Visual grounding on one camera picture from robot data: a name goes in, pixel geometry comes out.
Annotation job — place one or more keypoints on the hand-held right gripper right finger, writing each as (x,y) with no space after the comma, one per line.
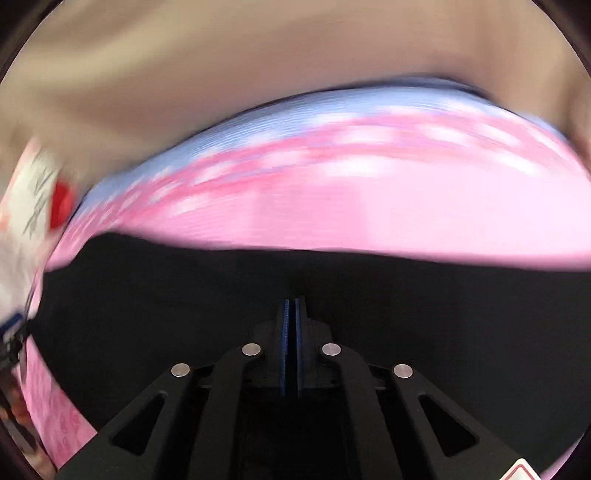
(301,337)

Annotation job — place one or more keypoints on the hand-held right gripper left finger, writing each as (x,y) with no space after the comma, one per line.
(286,337)

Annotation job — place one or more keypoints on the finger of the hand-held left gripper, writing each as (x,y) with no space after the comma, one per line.
(13,344)

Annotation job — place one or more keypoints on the black pants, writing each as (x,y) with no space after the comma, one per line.
(138,300)

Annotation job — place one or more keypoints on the pink floral blanket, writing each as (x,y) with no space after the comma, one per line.
(369,207)

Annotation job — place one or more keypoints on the cat print pillow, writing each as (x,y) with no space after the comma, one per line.
(32,198)

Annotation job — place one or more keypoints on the beige cloth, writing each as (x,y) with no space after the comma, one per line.
(231,69)

